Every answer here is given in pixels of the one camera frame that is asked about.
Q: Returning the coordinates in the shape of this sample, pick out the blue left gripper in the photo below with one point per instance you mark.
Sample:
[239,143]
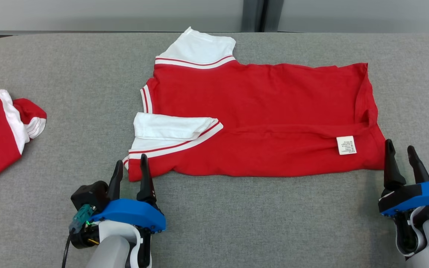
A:
[132,214]

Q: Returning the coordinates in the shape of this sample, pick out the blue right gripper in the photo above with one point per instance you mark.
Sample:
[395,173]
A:
[423,195]

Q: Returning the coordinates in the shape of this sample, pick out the red shirt with white sleeves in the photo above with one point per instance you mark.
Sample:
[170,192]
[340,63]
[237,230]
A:
[259,111]

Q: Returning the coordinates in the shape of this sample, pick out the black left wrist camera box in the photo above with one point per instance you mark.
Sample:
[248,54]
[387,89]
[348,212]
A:
[89,195]

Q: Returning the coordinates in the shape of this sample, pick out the grey partition post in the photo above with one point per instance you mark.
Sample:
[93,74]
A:
[272,15]
[251,15]

